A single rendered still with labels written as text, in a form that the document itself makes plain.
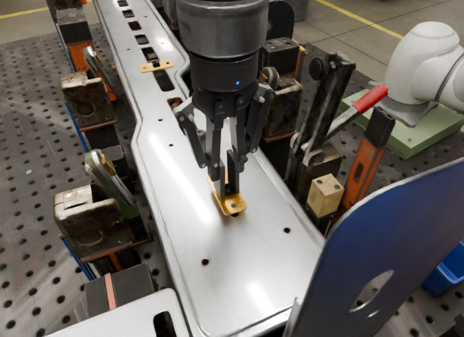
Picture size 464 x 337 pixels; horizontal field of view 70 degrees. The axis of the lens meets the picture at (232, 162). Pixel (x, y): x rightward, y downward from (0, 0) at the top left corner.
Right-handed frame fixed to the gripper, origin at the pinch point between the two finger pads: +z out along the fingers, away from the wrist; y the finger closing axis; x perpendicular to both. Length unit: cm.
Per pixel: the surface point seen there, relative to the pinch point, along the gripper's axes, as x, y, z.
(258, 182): -1.3, -6.4, 6.0
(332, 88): 1.5, -14.8, -12.1
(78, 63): -76, 19, 16
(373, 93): 0.3, -24.2, -8.1
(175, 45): -56, -8, 6
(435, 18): -214, -330, 105
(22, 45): -147, 45, 36
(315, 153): 2.7, -13.7, -1.5
